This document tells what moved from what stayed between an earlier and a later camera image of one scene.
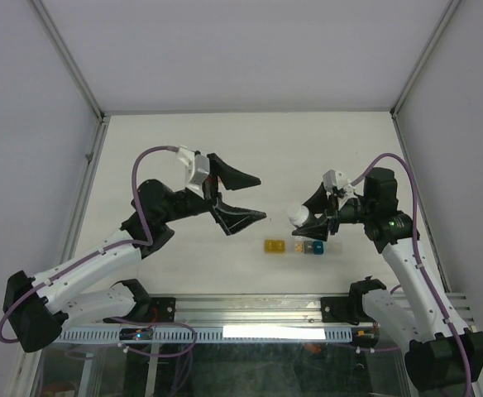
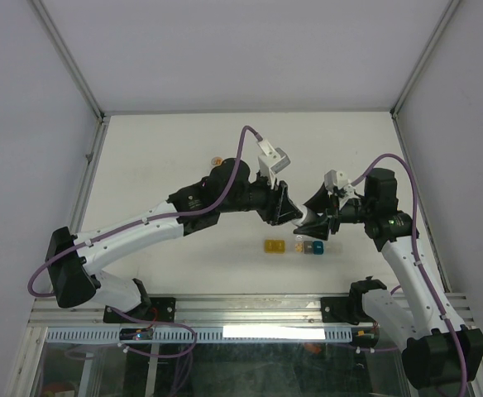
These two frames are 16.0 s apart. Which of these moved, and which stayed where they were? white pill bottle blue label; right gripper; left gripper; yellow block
Moved: left gripper
Stayed: yellow block; right gripper; white pill bottle blue label
